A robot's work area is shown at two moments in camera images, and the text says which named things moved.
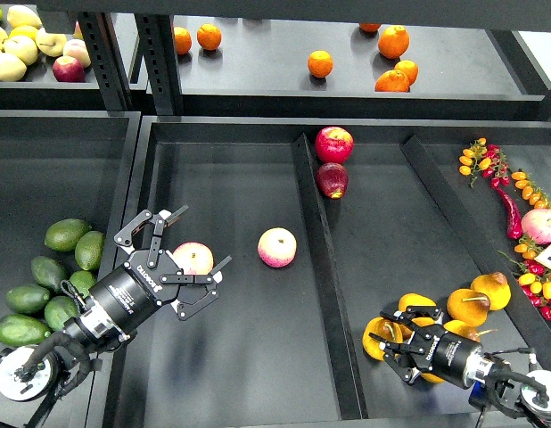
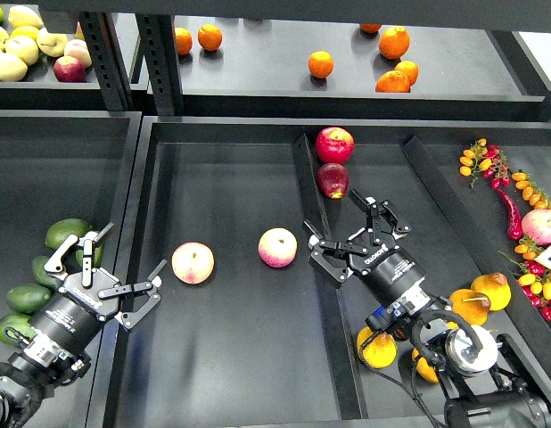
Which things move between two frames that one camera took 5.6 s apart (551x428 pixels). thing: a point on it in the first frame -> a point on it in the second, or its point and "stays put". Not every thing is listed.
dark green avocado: [47, 272] stays put
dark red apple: [333, 179] stays put
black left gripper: [130, 295] -> [74, 316]
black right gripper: [446, 356] -> [390, 272]
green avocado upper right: [89, 250] stays put
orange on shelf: [409, 69] stays put
